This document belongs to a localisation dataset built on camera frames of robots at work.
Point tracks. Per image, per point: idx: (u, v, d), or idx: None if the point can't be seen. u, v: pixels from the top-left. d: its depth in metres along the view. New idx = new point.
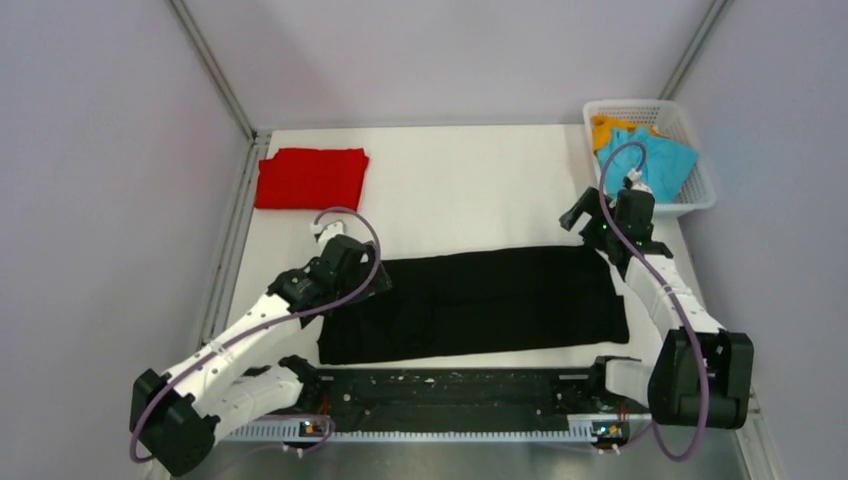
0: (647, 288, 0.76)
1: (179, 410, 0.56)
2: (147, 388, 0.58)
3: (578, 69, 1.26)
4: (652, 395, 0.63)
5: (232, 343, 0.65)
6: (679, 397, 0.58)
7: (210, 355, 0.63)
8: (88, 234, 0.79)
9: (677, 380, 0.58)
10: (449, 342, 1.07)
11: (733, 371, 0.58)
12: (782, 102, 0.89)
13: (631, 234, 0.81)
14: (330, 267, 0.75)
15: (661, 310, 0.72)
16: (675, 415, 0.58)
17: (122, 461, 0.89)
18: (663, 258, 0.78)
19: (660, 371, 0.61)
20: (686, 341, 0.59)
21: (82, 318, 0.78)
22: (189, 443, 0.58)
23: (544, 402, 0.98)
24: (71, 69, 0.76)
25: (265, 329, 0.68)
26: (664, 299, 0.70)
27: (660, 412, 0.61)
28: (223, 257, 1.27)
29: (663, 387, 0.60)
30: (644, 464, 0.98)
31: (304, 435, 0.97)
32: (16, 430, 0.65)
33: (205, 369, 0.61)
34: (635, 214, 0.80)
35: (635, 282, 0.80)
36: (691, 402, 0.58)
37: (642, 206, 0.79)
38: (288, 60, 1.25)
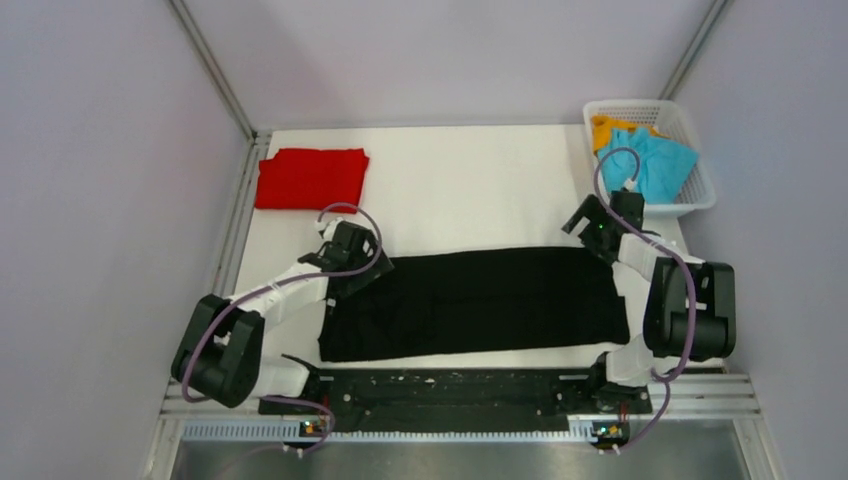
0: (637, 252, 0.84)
1: (249, 317, 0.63)
2: (209, 308, 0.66)
3: (578, 69, 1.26)
4: (646, 327, 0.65)
5: (286, 282, 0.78)
6: (669, 316, 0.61)
7: (266, 288, 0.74)
8: (88, 234, 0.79)
9: (667, 299, 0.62)
10: (451, 341, 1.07)
11: (719, 295, 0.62)
12: (782, 102, 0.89)
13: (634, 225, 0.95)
14: (343, 246, 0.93)
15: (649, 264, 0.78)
16: (667, 335, 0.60)
17: (124, 460, 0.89)
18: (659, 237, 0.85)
19: (652, 297, 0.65)
20: (673, 265, 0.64)
21: (82, 318, 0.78)
22: (244, 362, 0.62)
23: (544, 402, 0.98)
24: (70, 68, 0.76)
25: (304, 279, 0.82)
26: (652, 249, 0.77)
27: (654, 342, 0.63)
28: (223, 257, 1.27)
29: (654, 312, 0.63)
30: (644, 463, 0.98)
31: (304, 435, 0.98)
32: (15, 429, 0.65)
33: (264, 298, 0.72)
34: (627, 205, 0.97)
35: (627, 255, 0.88)
36: (682, 324, 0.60)
37: (630, 201, 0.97)
38: (289, 60, 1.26)
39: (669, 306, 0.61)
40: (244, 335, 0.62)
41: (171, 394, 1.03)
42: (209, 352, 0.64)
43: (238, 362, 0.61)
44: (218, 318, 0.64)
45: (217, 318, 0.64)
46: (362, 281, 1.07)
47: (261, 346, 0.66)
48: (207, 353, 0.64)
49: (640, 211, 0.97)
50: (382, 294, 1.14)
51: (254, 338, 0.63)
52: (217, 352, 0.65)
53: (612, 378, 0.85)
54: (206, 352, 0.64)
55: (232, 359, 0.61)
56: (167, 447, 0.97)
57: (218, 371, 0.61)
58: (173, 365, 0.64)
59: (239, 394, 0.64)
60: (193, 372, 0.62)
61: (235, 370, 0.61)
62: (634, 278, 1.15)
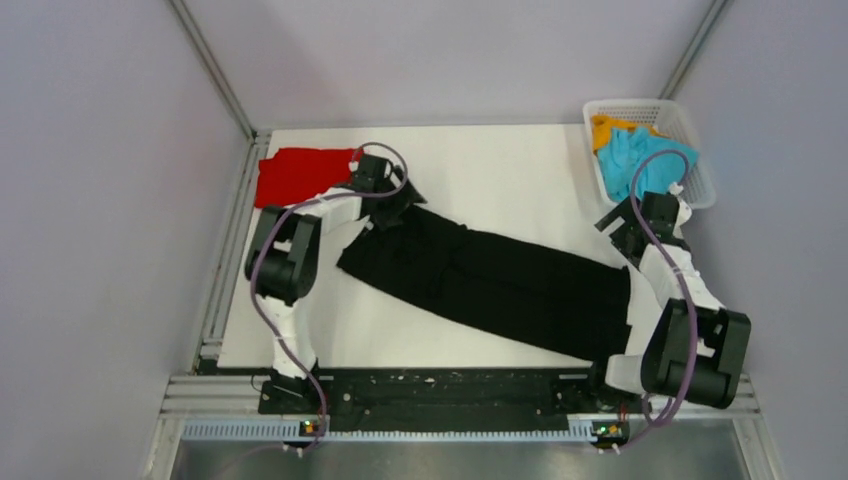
0: (659, 271, 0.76)
1: (310, 218, 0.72)
2: (273, 211, 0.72)
3: (578, 69, 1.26)
4: (645, 365, 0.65)
5: (331, 198, 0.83)
6: (667, 364, 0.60)
7: (315, 202, 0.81)
8: (88, 234, 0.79)
9: (668, 345, 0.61)
10: (456, 307, 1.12)
11: (728, 346, 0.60)
12: (782, 101, 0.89)
13: (656, 231, 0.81)
14: (368, 174, 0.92)
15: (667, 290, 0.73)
16: (661, 381, 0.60)
17: (123, 460, 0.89)
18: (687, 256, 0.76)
19: (656, 338, 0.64)
20: (684, 311, 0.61)
21: (82, 318, 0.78)
22: (307, 258, 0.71)
23: (544, 402, 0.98)
24: (69, 68, 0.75)
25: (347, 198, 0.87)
26: (671, 277, 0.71)
27: (649, 380, 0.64)
28: (223, 257, 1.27)
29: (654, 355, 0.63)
30: (644, 463, 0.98)
31: (304, 434, 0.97)
32: (15, 429, 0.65)
33: (315, 209, 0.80)
34: (660, 207, 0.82)
35: (648, 268, 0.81)
36: (679, 371, 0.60)
37: (663, 204, 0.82)
38: (288, 59, 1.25)
39: (669, 353, 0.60)
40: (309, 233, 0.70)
41: (170, 393, 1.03)
42: (274, 254, 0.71)
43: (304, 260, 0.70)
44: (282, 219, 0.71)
45: (281, 220, 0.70)
46: (394, 210, 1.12)
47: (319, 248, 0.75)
48: (272, 254, 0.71)
49: (673, 216, 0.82)
50: (394, 257, 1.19)
51: (314, 238, 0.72)
52: (280, 253, 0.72)
53: (610, 380, 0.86)
54: (271, 254, 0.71)
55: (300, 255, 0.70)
56: (169, 448, 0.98)
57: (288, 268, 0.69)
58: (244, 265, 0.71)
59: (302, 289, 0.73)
60: (263, 270, 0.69)
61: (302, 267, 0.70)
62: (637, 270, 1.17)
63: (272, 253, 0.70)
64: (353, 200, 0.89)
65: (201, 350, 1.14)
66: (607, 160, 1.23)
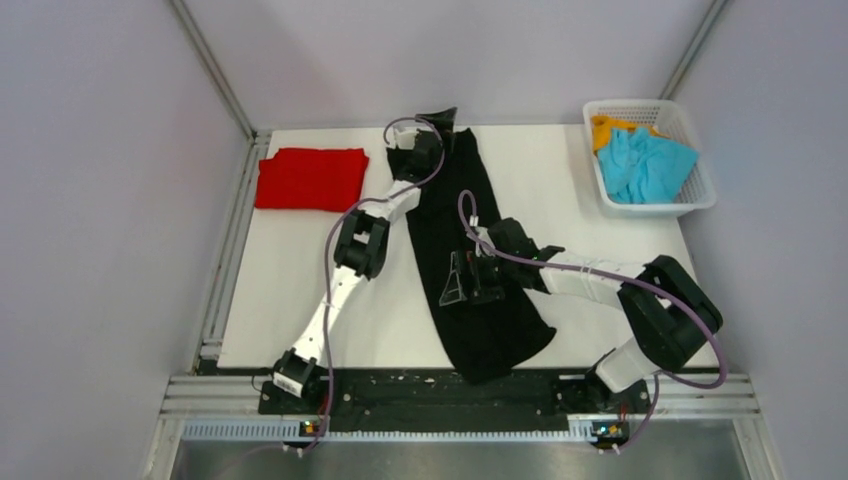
0: (573, 282, 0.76)
1: (382, 221, 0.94)
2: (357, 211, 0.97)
3: (577, 69, 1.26)
4: (654, 355, 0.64)
5: (395, 196, 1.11)
6: (671, 333, 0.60)
7: (384, 201, 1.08)
8: (87, 235, 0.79)
9: (660, 323, 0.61)
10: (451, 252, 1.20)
11: (683, 286, 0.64)
12: (781, 102, 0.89)
13: (527, 254, 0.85)
14: (425, 161, 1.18)
15: (599, 290, 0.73)
16: (684, 352, 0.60)
17: (123, 461, 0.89)
18: (562, 252, 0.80)
19: (639, 326, 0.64)
20: (638, 291, 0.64)
21: (82, 319, 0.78)
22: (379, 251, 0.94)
23: (544, 402, 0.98)
24: (68, 69, 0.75)
25: (407, 192, 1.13)
26: (591, 277, 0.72)
27: (671, 362, 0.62)
28: (223, 257, 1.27)
29: (654, 340, 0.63)
30: (643, 463, 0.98)
31: (304, 435, 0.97)
32: (13, 431, 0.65)
33: (384, 208, 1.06)
34: (513, 238, 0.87)
35: (560, 287, 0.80)
36: (684, 331, 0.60)
37: (513, 232, 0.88)
38: (289, 60, 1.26)
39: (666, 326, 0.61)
40: (380, 232, 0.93)
41: (170, 393, 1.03)
42: (356, 244, 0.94)
43: (376, 252, 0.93)
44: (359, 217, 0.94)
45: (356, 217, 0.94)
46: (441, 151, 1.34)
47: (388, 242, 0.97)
48: (354, 244, 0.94)
49: (525, 235, 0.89)
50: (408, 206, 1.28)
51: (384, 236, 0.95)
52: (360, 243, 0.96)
53: (614, 387, 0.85)
54: (352, 244, 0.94)
55: (374, 246, 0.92)
56: (168, 446, 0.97)
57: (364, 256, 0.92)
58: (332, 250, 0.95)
59: (372, 270, 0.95)
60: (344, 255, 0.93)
61: (374, 256, 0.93)
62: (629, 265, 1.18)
63: (354, 244, 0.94)
64: (414, 193, 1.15)
65: (201, 350, 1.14)
66: (608, 160, 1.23)
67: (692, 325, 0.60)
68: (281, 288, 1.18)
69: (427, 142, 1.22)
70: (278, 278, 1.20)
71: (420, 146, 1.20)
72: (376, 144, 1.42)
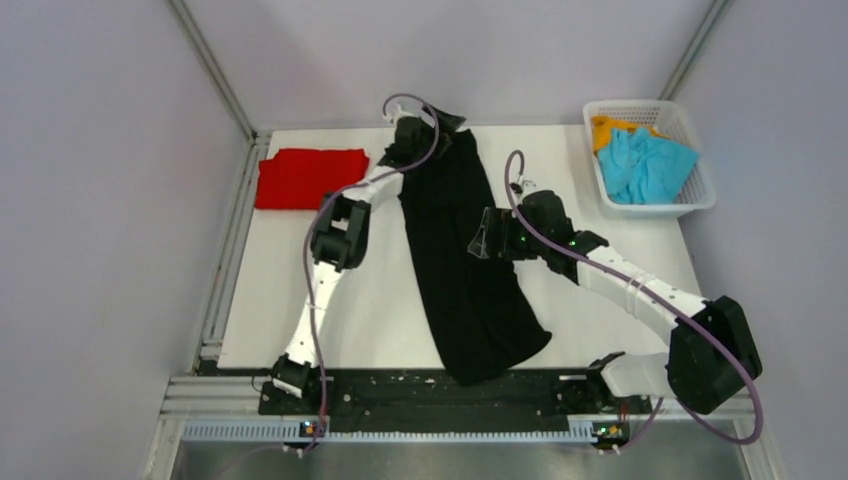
0: (611, 288, 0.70)
1: (362, 204, 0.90)
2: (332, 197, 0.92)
3: (577, 69, 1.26)
4: (685, 393, 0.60)
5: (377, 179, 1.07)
6: (713, 380, 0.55)
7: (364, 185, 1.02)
8: (88, 235, 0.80)
9: (706, 370, 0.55)
10: (447, 254, 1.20)
11: (739, 333, 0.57)
12: (782, 102, 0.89)
13: (561, 238, 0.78)
14: (406, 146, 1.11)
15: (638, 307, 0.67)
16: (719, 398, 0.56)
17: (123, 462, 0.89)
18: (605, 248, 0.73)
19: (679, 364, 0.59)
20: (692, 332, 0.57)
21: (83, 320, 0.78)
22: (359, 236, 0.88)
23: (544, 402, 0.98)
24: (67, 69, 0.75)
25: (388, 176, 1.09)
26: (638, 295, 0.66)
27: (701, 404, 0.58)
28: (223, 257, 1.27)
29: (692, 381, 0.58)
30: (643, 464, 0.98)
31: (304, 435, 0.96)
32: (16, 430, 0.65)
33: (364, 192, 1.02)
34: (551, 216, 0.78)
35: (591, 284, 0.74)
36: (724, 379, 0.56)
37: (554, 211, 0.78)
38: (288, 60, 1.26)
39: (708, 372, 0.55)
40: (361, 216, 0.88)
41: (171, 394, 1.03)
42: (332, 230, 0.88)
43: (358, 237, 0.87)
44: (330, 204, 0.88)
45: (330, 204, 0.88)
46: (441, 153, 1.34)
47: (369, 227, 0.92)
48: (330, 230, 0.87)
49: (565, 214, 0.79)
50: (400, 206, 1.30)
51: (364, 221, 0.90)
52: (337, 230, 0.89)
53: (617, 392, 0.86)
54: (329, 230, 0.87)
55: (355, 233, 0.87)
56: (168, 446, 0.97)
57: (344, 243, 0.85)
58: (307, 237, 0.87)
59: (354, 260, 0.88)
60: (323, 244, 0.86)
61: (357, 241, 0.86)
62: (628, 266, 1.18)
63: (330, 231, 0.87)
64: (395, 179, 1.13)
65: (201, 351, 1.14)
66: (608, 161, 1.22)
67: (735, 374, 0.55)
68: (280, 288, 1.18)
69: (409, 124, 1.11)
70: (278, 279, 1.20)
71: (403, 128, 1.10)
72: (376, 144, 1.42)
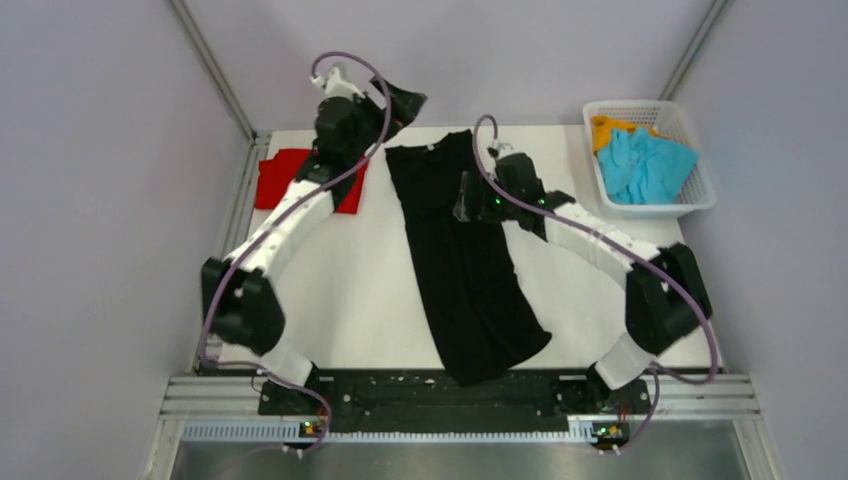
0: (576, 241, 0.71)
1: (255, 278, 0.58)
2: (214, 272, 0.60)
3: (578, 70, 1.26)
4: (642, 333, 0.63)
5: (283, 220, 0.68)
6: (663, 321, 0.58)
7: (264, 234, 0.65)
8: (88, 237, 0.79)
9: (657, 311, 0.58)
10: (447, 254, 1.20)
11: (691, 276, 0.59)
12: (782, 102, 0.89)
13: (531, 197, 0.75)
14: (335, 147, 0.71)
15: (600, 258, 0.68)
16: (671, 338, 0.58)
17: (123, 463, 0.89)
18: (571, 205, 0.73)
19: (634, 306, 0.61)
20: (645, 273, 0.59)
21: (84, 320, 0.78)
22: (265, 316, 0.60)
23: (545, 402, 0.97)
24: (67, 71, 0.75)
25: (305, 205, 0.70)
26: (599, 245, 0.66)
27: (656, 342, 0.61)
28: (223, 258, 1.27)
29: (646, 322, 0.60)
30: (643, 464, 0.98)
31: (304, 435, 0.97)
32: (17, 431, 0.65)
33: (264, 246, 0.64)
34: (522, 176, 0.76)
35: (559, 239, 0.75)
36: (676, 320, 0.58)
37: (524, 169, 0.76)
38: (288, 60, 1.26)
39: (659, 312, 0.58)
40: (254, 297, 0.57)
41: (171, 394, 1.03)
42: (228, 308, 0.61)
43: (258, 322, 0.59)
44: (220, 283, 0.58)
45: (223, 280, 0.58)
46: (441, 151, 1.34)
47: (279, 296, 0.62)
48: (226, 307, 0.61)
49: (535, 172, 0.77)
50: (400, 207, 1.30)
51: (268, 295, 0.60)
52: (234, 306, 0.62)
53: (611, 385, 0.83)
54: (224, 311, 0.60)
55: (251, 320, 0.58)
56: (168, 446, 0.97)
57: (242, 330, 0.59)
58: None
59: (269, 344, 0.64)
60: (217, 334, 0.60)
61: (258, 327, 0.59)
62: None
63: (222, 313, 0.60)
64: (319, 197, 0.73)
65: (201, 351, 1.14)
66: (608, 161, 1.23)
67: (686, 315, 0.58)
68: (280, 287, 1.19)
69: (338, 110, 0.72)
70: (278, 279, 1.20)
71: (327, 117, 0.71)
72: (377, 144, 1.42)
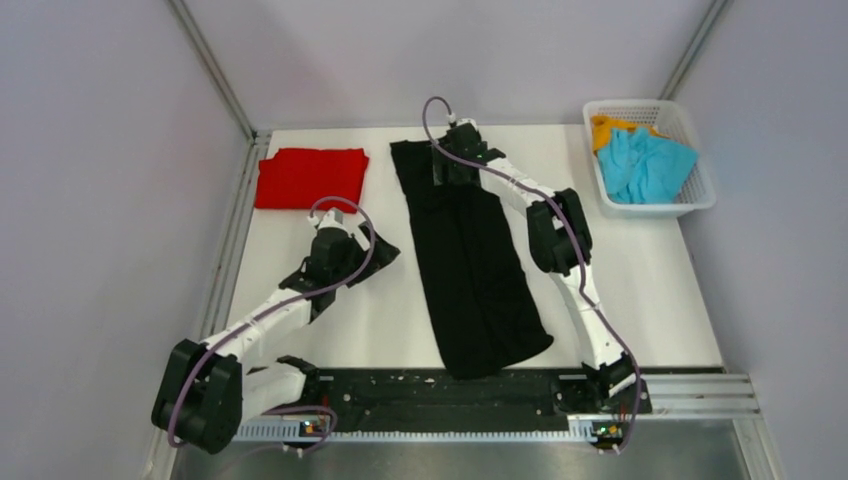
0: (501, 188, 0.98)
1: (226, 363, 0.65)
2: (186, 356, 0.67)
3: (577, 69, 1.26)
4: (536, 258, 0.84)
5: (263, 316, 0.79)
6: (551, 246, 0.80)
7: (244, 327, 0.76)
8: (87, 236, 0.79)
9: (548, 238, 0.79)
10: (448, 253, 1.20)
11: (574, 212, 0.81)
12: (781, 101, 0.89)
13: (471, 154, 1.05)
14: (324, 264, 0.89)
15: (515, 198, 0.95)
16: (555, 258, 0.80)
17: (121, 462, 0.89)
18: (500, 159, 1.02)
19: (532, 236, 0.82)
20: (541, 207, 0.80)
21: (82, 320, 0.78)
22: (225, 408, 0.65)
23: (544, 402, 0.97)
24: (66, 69, 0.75)
25: (285, 308, 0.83)
26: (514, 189, 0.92)
27: (546, 265, 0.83)
28: (223, 257, 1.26)
29: (539, 247, 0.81)
30: (644, 464, 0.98)
31: (304, 435, 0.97)
32: (15, 430, 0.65)
33: (241, 337, 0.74)
34: (465, 139, 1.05)
35: (489, 185, 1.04)
36: (561, 245, 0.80)
37: (467, 133, 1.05)
38: (288, 60, 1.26)
39: (549, 240, 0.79)
40: (222, 382, 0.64)
41: None
42: (191, 397, 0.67)
43: (216, 411, 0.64)
44: (196, 365, 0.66)
45: (197, 365, 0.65)
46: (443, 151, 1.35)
47: (241, 387, 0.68)
48: (190, 402, 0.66)
49: (478, 136, 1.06)
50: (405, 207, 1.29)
51: (231, 388, 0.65)
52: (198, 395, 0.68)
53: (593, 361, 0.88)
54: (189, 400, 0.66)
55: (213, 405, 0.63)
56: (167, 445, 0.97)
57: (201, 418, 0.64)
58: (155, 417, 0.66)
59: (223, 437, 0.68)
60: (179, 421, 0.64)
61: (215, 417, 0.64)
62: (630, 264, 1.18)
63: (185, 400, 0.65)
64: (298, 305, 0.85)
65: None
66: (607, 160, 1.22)
67: (567, 242, 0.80)
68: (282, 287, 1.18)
69: (331, 236, 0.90)
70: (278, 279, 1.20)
71: (323, 240, 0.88)
72: (377, 144, 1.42)
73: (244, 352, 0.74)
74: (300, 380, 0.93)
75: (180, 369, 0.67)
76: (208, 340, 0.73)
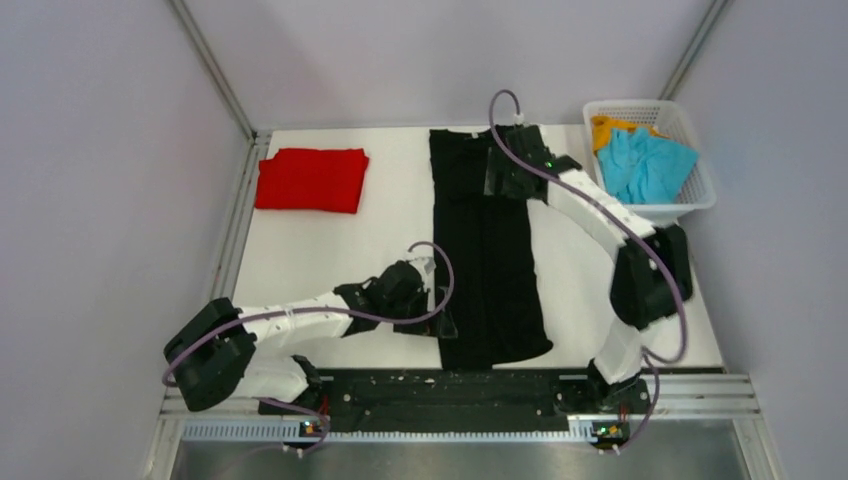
0: (575, 209, 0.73)
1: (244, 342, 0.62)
2: (217, 313, 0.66)
3: (577, 69, 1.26)
4: (621, 307, 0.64)
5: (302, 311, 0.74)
6: (642, 296, 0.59)
7: (279, 312, 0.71)
8: (87, 236, 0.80)
9: (640, 287, 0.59)
10: (452, 250, 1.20)
11: (678, 256, 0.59)
12: (781, 101, 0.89)
13: (535, 161, 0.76)
14: (385, 291, 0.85)
15: (597, 227, 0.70)
16: (647, 312, 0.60)
17: (122, 461, 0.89)
18: (577, 171, 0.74)
19: (619, 281, 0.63)
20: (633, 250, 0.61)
21: (82, 321, 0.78)
22: (222, 379, 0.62)
23: (544, 402, 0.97)
24: (66, 70, 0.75)
25: (326, 314, 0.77)
26: (596, 216, 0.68)
27: (633, 316, 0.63)
28: (223, 257, 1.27)
29: (624, 294, 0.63)
30: (643, 463, 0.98)
31: (304, 435, 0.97)
32: (16, 429, 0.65)
33: (271, 322, 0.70)
34: (529, 142, 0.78)
35: (558, 204, 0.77)
36: (655, 296, 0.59)
37: (532, 135, 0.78)
38: (289, 61, 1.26)
39: (642, 287, 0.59)
40: (231, 355, 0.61)
41: (171, 394, 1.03)
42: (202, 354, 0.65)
43: (212, 378, 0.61)
44: (221, 328, 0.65)
45: (224, 326, 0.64)
46: (450, 150, 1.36)
47: (247, 367, 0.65)
48: (199, 355, 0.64)
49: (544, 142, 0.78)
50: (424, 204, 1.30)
51: (237, 364, 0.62)
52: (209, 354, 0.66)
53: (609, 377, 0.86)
54: (200, 353, 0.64)
55: (211, 372, 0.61)
56: (167, 445, 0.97)
57: (196, 375, 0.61)
58: (167, 349, 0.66)
59: (206, 402, 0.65)
60: (179, 366, 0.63)
61: (208, 381, 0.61)
62: None
63: (194, 353, 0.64)
64: (339, 318, 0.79)
65: None
66: (608, 160, 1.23)
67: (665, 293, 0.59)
68: (283, 286, 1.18)
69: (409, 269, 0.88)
70: (278, 279, 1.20)
71: (399, 270, 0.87)
72: (377, 143, 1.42)
73: (267, 337, 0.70)
74: (301, 386, 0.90)
75: (207, 322, 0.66)
76: (246, 309, 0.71)
